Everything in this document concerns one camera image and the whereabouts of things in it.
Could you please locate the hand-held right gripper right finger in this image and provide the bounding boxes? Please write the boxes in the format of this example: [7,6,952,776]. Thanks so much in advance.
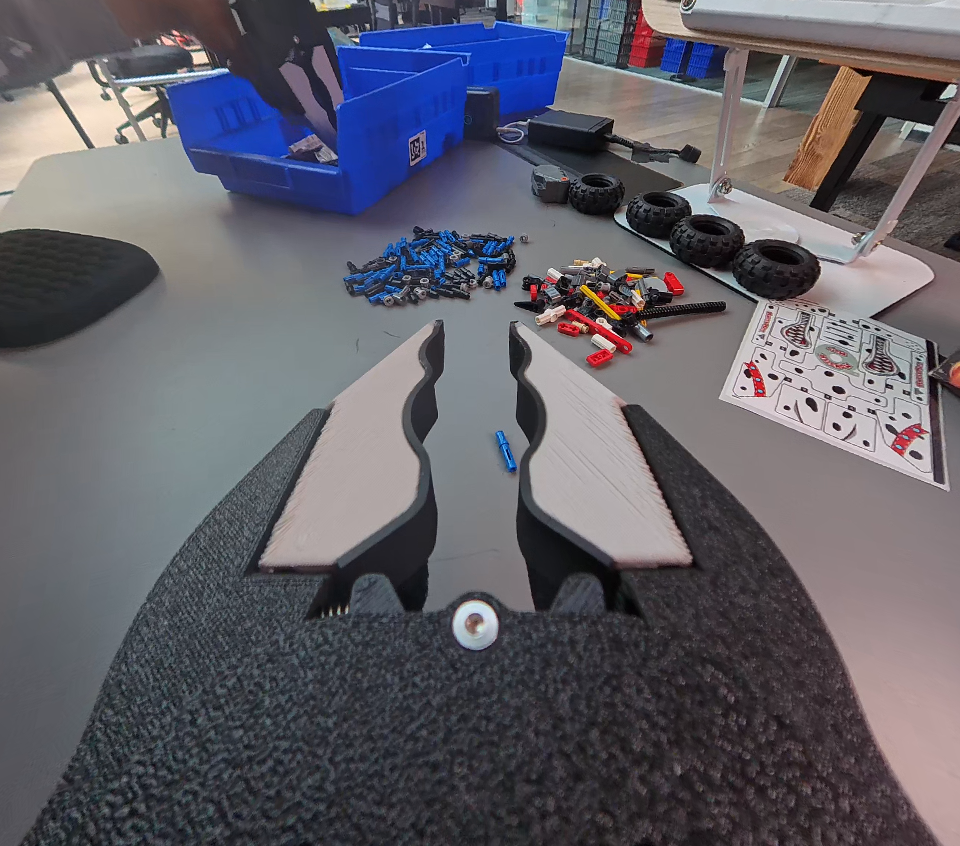
[508,322,695,592]

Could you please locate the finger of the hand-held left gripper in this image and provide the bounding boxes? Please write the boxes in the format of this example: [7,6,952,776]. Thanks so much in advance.
[251,45,312,127]
[303,36,345,146]

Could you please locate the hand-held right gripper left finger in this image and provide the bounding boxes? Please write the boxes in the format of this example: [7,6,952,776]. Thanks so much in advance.
[258,319,445,592]

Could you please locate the blue container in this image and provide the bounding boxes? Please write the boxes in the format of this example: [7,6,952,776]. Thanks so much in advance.
[166,45,472,217]

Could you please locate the person's left forearm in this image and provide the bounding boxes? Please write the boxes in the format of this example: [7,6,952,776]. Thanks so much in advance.
[0,0,168,91]

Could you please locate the grey desk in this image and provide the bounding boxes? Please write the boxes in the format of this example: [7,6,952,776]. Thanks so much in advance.
[0,135,960,846]

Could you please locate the black desk mat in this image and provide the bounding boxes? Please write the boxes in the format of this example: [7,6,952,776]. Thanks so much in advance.
[517,141,681,187]

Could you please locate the person's left hand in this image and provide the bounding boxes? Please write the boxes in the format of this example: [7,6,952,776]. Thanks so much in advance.
[161,0,245,66]

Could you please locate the black swivel chair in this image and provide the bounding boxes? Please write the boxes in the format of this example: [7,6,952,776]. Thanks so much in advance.
[88,42,198,144]

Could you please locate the small black box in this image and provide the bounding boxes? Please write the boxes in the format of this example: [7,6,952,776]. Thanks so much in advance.
[462,86,502,141]

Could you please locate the pile of mixed toy pieces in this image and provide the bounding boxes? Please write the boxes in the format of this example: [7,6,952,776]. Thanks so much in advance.
[513,255,687,367]

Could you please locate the long blue storage bin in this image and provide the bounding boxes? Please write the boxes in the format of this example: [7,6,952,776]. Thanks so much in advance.
[358,21,570,121]

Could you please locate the black toothed toy rod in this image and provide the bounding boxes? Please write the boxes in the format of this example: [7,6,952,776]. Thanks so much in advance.
[637,300,728,324]

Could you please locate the pile of blue black pins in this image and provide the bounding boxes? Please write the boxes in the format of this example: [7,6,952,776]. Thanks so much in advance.
[343,225,519,304]

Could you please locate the grey toy motor block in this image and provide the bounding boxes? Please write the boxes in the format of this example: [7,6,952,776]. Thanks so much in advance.
[530,164,576,203]

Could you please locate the toy sticker sheet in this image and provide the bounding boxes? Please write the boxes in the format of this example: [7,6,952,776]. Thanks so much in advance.
[719,296,951,492]

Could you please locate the black power adapter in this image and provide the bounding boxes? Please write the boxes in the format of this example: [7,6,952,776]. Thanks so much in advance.
[527,109,617,154]

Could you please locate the black toy tire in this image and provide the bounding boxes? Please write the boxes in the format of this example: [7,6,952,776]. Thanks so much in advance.
[626,189,693,240]
[567,173,626,216]
[732,238,823,302]
[669,213,747,270]

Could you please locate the black mesh armrest pad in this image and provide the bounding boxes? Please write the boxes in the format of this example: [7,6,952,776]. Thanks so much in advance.
[0,228,162,351]

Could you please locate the stacks of coloured crates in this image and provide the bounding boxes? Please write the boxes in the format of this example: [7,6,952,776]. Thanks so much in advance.
[581,0,730,79]

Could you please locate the white book stand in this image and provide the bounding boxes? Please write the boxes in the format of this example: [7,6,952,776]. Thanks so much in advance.
[613,0,960,321]

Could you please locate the toy truck cardboard box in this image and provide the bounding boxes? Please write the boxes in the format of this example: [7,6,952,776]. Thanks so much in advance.
[928,347,960,399]

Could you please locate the wooden table leg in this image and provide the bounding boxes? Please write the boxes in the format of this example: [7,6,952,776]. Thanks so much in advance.
[783,64,873,192]

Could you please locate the black adapter cable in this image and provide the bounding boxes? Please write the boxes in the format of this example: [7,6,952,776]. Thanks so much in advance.
[606,132,703,166]

